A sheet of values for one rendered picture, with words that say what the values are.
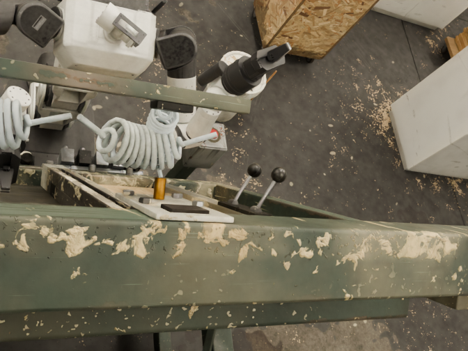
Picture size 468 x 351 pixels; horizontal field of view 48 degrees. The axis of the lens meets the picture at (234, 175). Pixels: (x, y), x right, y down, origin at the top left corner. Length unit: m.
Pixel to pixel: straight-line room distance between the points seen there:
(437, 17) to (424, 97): 1.41
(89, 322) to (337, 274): 0.37
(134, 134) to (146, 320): 0.31
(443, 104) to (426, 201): 0.73
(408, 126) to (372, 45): 0.90
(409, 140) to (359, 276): 3.31
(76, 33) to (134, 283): 1.03
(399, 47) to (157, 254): 4.40
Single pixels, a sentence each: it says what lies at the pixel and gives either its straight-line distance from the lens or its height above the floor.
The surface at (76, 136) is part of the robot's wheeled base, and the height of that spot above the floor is 0.17.
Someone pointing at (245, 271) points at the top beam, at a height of 1.94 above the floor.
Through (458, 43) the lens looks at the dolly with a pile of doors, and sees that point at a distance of 5.26.
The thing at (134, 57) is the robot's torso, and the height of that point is 1.32.
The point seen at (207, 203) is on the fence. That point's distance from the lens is 1.41.
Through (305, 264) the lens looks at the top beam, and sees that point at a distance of 0.69.
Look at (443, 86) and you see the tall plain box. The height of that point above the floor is 0.55.
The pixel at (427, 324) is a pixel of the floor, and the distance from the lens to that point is 3.68.
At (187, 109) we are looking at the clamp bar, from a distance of 0.68.
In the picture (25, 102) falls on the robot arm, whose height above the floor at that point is 1.28.
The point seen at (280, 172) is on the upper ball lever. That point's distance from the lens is 1.23.
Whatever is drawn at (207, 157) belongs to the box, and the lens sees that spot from 2.04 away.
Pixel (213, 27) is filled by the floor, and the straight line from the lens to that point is 3.74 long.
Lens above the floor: 2.48
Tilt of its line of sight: 52 degrees down
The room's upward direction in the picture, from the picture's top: 47 degrees clockwise
